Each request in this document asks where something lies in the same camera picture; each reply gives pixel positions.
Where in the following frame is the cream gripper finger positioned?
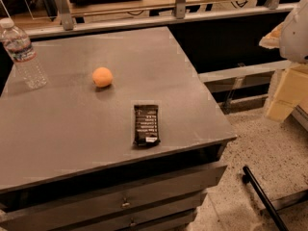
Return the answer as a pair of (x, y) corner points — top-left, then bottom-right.
(259, 22), (284, 49)
(265, 64), (308, 122)

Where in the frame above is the black rxbar chocolate wrapper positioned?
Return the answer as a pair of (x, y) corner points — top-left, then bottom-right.
(134, 105), (160, 147)

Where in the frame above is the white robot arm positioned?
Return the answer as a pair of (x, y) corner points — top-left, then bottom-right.
(259, 0), (308, 122)

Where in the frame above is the black bar on floor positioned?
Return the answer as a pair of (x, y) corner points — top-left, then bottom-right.
(242, 166), (289, 231)

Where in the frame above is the orange fruit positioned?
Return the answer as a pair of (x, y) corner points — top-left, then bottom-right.
(92, 67), (114, 88)

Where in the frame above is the grey drawer cabinet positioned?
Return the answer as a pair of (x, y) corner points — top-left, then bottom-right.
(0, 142), (229, 231)

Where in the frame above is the clear plastic water bottle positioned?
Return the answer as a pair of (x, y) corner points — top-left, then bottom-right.
(0, 18), (47, 90)

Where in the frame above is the metal railing frame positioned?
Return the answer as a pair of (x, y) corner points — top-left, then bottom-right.
(26, 0), (294, 39)

